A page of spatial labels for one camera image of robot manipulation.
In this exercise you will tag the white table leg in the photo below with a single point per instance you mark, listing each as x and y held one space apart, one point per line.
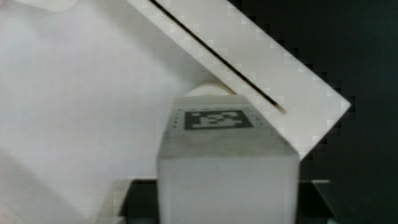
227 163

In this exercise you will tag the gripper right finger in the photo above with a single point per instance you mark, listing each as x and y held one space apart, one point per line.
321 208

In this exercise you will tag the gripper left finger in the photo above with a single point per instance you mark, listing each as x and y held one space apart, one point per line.
131 203

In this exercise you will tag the white square tabletop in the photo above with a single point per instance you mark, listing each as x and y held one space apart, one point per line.
100 58

